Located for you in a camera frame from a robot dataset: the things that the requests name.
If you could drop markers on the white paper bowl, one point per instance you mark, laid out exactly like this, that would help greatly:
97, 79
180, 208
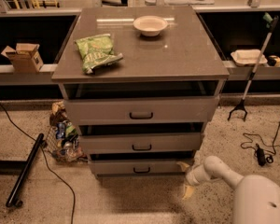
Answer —
150, 25

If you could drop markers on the grey top drawer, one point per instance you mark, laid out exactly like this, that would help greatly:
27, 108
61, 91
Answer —
142, 102

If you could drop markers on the brown cardboard box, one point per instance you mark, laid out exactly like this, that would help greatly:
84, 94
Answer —
25, 58

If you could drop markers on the green chip bag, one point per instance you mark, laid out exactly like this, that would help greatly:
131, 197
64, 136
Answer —
97, 51

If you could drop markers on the yellow tape measure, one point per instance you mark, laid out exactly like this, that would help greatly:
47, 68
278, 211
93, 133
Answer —
273, 60

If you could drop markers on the grey drawer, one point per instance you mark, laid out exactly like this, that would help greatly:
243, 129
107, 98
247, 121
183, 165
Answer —
150, 163
128, 138
142, 102

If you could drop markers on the grey middle drawer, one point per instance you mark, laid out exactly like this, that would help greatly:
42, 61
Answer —
128, 138

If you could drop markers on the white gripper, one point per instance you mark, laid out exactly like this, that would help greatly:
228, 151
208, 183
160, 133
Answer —
191, 178

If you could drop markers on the wire basket with snacks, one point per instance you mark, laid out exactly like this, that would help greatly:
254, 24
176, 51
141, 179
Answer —
62, 139

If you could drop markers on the grey bottom drawer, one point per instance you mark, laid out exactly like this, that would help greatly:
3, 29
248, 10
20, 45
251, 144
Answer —
150, 163

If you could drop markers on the black power adapter with cable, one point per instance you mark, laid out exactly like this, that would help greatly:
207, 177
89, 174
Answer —
263, 152

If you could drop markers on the reacher grabber tool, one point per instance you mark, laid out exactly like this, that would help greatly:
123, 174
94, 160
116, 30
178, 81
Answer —
271, 23

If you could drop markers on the black pole on floor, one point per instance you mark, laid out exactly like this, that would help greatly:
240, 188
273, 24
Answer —
13, 199

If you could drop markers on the white takeout container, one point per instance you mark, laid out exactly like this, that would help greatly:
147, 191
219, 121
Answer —
247, 57

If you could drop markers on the grey drawer cabinet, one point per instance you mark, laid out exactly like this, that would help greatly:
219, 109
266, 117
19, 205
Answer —
181, 52

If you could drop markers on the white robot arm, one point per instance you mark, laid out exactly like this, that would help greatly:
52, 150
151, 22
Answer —
256, 197

